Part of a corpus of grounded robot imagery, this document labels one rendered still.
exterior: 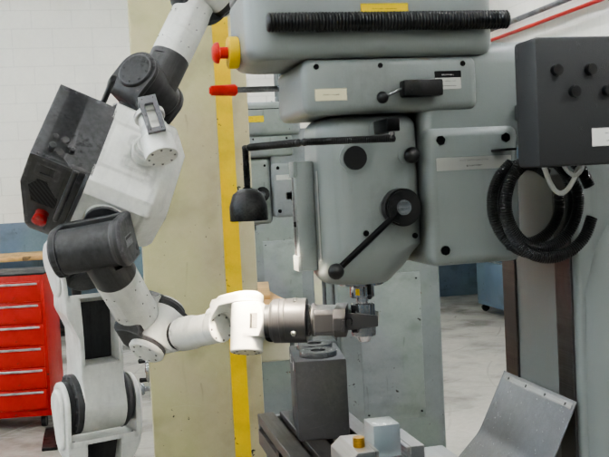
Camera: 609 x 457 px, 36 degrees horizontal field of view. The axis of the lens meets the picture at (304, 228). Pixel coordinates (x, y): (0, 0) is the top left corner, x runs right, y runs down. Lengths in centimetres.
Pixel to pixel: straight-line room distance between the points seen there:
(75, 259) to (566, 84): 95
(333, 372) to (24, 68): 893
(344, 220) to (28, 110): 921
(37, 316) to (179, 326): 432
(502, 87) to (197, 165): 187
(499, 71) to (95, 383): 115
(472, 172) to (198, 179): 186
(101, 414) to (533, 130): 123
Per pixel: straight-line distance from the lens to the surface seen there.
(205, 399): 360
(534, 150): 158
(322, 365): 220
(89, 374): 226
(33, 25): 1093
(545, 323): 197
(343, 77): 172
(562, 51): 160
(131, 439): 235
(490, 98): 182
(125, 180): 193
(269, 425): 239
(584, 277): 185
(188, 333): 197
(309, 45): 170
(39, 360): 632
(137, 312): 197
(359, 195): 174
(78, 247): 184
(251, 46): 171
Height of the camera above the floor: 152
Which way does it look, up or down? 3 degrees down
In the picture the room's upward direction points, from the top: 3 degrees counter-clockwise
